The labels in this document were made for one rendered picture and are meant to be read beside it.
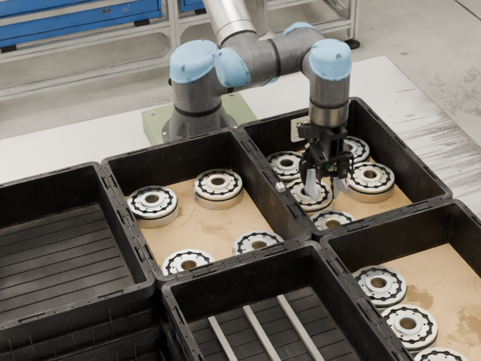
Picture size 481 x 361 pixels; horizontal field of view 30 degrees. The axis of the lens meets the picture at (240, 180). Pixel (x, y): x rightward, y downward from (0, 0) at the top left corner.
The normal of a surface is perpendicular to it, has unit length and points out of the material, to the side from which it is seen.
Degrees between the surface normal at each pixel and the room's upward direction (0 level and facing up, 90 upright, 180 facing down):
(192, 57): 9
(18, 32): 90
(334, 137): 90
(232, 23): 35
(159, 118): 2
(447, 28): 0
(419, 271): 0
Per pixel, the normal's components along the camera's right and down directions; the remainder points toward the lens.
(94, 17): 0.35, 0.56
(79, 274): -0.03, -0.79
